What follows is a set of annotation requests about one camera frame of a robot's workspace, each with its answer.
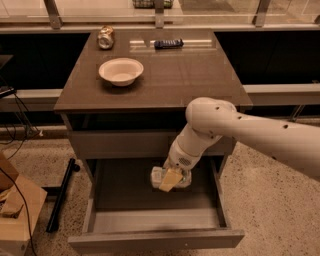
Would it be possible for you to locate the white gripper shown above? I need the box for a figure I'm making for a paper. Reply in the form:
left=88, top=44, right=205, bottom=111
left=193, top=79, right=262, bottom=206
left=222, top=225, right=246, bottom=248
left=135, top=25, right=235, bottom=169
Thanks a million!
left=159, top=138, right=202, bottom=192

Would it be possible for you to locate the silver green 7up can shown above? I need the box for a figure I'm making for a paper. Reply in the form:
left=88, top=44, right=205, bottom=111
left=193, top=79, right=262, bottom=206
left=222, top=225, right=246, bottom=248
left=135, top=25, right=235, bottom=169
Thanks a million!
left=150, top=166, right=192, bottom=191

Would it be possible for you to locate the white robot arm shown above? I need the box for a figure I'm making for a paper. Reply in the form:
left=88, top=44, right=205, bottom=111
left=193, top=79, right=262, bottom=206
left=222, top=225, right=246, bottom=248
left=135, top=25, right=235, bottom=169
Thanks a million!
left=159, top=97, right=320, bottom=192

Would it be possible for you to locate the open grey middle drawer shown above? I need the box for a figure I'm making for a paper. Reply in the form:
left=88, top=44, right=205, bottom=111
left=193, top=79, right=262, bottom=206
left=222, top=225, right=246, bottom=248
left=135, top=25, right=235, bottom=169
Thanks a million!
left=68, top=157, right=244, bottom=254

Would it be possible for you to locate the closed grey top drawer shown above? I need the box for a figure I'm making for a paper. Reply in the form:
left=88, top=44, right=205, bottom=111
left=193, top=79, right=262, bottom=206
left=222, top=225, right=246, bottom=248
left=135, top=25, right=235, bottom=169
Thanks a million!
left=67, top=128, right=241, bottom=161

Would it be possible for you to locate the brown crushed soda can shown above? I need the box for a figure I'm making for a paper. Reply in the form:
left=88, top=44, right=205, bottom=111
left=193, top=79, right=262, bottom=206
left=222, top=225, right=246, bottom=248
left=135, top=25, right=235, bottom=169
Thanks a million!
left=97, top=26, right=114, bottom=50

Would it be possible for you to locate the black metal floor bar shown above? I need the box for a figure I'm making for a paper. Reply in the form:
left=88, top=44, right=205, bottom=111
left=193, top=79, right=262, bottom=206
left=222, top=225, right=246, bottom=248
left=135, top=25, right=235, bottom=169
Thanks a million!
left=46, top=158, right=80, bottom=233

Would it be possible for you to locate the white paper bowl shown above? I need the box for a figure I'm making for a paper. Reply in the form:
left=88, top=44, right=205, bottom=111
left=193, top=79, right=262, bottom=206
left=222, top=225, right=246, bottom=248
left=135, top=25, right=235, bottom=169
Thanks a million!
left=98, top=58, right=144, bottom=87

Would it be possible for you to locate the blue snack bar packet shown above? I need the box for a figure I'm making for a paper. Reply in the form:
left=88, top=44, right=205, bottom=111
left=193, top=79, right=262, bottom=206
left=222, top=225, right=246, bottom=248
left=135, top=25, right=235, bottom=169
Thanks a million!
left=154, top=39, right=184, bottom=50

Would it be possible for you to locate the cardboard box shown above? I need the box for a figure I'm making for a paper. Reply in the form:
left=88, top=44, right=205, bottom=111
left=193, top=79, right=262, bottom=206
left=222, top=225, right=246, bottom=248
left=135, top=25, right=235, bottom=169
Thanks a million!
left=0, top=153, right=47, bottom=256

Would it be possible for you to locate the black cable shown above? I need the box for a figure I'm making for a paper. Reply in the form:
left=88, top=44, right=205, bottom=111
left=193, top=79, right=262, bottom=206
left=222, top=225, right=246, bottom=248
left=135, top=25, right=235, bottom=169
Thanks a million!
left=0, top=168, right=38, bottom=256

